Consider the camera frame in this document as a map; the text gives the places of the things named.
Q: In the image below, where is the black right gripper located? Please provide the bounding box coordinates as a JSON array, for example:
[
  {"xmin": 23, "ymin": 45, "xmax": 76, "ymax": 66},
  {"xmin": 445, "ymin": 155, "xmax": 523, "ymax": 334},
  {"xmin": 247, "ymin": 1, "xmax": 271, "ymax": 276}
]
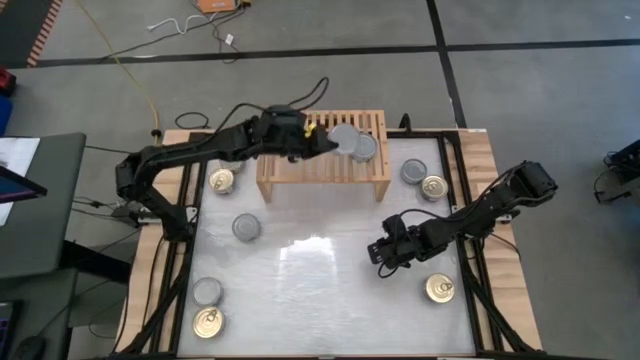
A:
[{"xmin": 368, "ymin": 224, "xmax": 431, "ymax": 266}]

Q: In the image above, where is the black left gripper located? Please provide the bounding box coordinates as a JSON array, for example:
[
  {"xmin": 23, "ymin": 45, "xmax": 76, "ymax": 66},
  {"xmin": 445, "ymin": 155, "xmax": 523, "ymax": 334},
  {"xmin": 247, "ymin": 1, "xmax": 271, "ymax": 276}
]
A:
[{"xmin": 259, "ymin": 124, "xmax": 341, "ymax": 164}]

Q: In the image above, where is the wooden slatted shelf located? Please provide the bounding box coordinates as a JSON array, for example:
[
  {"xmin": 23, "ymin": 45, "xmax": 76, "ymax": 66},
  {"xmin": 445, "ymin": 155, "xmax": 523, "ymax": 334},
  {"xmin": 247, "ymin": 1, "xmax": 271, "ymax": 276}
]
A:
[{"xmin": 253, "ymin": 109, "xmax": 392, "ymax": 204}]

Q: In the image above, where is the Wild Planet salmon can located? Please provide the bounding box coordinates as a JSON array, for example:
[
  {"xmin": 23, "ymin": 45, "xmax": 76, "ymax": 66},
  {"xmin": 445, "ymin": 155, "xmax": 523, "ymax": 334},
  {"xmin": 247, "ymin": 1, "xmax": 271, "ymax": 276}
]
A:
[
  {"xmin": 208, "ymin": 167, "xmax": 237, "ymax": 196},
  {"xmin": 420, "ymin": 174, "xmax": 450, "ymax": 202},
  {"xmin": 424, "ymin": 272, "xmax": 457, "ymax": 305},
  {"xmin": 192, "ymin": 305, "xmax": 226, "ymax": 340}
]

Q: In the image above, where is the orange box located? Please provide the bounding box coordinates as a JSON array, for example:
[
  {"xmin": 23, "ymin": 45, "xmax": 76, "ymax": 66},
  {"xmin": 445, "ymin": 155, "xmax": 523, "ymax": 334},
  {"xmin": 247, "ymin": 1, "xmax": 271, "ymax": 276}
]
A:
[{"xmin": 197, "ymin": 0, "xmax": 237, "ymax": 14}]

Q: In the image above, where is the black desk leg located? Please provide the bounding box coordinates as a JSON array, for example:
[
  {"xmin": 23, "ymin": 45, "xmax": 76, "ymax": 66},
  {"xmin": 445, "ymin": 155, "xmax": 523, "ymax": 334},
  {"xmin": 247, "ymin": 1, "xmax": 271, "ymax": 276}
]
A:
[{"xmin": 59, "ymin": 239, "xmax": 134, "ymax": 286}]

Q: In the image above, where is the grey desk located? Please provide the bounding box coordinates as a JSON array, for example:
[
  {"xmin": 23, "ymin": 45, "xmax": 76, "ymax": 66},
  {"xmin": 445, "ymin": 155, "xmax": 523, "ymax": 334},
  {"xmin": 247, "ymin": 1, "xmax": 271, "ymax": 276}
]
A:
[
  {"xmin": 0, "ymin": 267, "xmax": 81, "ymax": 360},
  {"xmin": 0, "ymin": 132, "xmax": 89, "ymax": 281}
]

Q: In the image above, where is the dark laptop screen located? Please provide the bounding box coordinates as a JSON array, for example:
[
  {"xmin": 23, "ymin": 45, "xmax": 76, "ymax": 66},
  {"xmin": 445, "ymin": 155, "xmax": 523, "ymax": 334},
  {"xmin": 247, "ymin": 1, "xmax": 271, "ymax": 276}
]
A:
[{"xmin": 0, "ymin": 164, "xmax": 49, "ymax": 204}]

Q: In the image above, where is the white paper sheet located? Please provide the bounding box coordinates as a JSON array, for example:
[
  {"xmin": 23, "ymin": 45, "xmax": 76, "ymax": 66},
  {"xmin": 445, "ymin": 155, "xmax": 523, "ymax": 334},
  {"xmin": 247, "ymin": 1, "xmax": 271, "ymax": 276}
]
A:
[{"xmin": 0, "ymin": 137, "xmax": 41, "ymax": 226}]

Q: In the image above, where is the blue object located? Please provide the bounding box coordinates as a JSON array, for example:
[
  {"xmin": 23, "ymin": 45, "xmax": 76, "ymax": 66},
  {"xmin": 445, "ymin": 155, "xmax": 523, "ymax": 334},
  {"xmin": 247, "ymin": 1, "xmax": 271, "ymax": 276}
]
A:
[{"xmin": 0, "ymin": 94, "xmax": 14, "ymax": 136}]

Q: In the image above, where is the dark mat orange trim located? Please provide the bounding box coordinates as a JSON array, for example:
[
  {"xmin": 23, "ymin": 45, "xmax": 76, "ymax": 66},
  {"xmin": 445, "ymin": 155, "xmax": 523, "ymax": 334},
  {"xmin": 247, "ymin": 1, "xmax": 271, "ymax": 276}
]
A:
[{"xmin": 0, "ymin": 0, "xmax": 64, "ymax": 69}]

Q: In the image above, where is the red object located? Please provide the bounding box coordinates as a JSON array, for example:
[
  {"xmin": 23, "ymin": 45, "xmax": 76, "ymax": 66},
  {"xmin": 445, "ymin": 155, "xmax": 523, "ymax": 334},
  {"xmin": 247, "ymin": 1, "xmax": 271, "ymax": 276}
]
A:
[{"xmin": 0, "ymin": 67, "xmax": 17, "ymax": 96}]

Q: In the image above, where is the dark keyboard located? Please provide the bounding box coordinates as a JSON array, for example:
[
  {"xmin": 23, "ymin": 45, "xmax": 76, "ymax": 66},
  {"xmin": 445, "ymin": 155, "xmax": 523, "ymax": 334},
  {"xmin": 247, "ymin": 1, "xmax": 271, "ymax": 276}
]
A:
[{"xmin": 0, "ymin": 299, "xmax": 24, "ymax": 360}]

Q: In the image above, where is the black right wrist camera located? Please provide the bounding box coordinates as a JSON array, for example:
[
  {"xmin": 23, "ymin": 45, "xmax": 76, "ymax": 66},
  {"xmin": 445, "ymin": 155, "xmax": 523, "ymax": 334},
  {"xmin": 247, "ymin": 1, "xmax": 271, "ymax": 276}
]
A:
[{"xmin": 382, "ymin": 214, "xmax": 407, "ymax": 237}]

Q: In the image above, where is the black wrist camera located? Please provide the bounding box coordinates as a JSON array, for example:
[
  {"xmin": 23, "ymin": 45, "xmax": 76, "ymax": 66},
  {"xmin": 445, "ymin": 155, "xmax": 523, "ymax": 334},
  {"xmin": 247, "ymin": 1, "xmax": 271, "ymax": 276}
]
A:
[
  {"xmin": 267, "ymin": 103, "xmax": 307, "ymax": 126},
  {"xmin": 382, "ymin": 214, "xmax": 407, "ymax": 237}
]

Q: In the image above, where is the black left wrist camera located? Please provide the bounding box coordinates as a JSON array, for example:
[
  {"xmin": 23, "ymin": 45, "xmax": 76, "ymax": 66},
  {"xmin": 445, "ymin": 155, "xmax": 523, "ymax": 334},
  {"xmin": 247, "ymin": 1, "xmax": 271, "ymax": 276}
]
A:
[{"xmin": 267, "ymin": 103, "xmax": 307, "ymax": 126}]

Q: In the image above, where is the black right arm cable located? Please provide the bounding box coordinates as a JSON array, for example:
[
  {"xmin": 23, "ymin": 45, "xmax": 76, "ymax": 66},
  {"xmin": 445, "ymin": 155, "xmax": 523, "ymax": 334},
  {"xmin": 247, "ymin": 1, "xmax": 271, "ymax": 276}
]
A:
[{"xmin": 377, "ymin": 207, "xmax": 454, "ymax": 280}]

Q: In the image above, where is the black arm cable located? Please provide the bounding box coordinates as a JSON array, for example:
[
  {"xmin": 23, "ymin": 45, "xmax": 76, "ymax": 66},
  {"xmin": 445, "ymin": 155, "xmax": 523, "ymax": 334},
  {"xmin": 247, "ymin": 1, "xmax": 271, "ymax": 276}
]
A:
[
  {"xmin": 377, "ymin": 207, "xmax": 454, "ymax": 280},
  {"xmin": 217, "ymin": 102, "xmax": 269, "ymax": 141}
]

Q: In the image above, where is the black left camera cable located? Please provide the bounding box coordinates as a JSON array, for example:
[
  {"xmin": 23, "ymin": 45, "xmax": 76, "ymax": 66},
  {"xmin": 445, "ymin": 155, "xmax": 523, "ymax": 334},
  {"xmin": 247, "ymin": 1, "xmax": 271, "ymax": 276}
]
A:
[{"xmin": 287, "ymin": 75, "xmax": 331, "ymax": 109}]

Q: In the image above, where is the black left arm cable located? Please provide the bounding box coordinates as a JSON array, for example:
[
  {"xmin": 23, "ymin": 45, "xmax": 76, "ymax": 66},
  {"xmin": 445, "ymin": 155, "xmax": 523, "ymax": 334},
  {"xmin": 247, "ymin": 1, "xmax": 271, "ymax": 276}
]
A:
[{"xmin": 217, "ymin": 102, "xmax": 269, "ymax": 141}]

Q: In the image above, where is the coiled black cable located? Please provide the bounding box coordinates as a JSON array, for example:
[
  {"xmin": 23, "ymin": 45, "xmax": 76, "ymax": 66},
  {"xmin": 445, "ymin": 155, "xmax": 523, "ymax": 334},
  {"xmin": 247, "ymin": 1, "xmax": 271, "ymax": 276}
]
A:
[{"xmin": 173, "ymin": 110, "xmax": 211, "ymax": 130}]

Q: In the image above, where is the black floor cable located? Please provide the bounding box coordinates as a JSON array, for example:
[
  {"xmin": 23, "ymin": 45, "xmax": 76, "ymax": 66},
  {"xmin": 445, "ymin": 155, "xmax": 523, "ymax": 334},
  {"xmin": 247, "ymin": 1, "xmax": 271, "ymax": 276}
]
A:
[{"xmin": 97, "ymin": 4, "xmax": 251, "ymax": 65}]

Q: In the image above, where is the white cable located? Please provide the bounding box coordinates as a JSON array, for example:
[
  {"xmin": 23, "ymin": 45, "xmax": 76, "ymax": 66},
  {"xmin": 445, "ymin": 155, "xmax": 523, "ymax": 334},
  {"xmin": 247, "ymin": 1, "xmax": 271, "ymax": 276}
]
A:
[{"xmin": 148, "ymin": 16, "xmax": 221, "ymax": 35}]

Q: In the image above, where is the yellow cable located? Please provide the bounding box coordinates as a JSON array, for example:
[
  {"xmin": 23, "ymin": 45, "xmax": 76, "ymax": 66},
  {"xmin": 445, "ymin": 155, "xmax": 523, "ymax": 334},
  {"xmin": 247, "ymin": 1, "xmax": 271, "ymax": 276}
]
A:
[{"xmin": 74, "ymin": 0, "xmax": 161, "ymax": 135}]

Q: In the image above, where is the black equipment with cables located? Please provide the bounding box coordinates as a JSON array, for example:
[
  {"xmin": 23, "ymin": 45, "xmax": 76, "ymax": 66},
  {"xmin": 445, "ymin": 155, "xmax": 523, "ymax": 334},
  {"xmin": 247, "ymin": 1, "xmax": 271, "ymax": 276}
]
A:
[{"xmin": 592, "ymin": 138, "xmax": 640, "ymax": 204}]

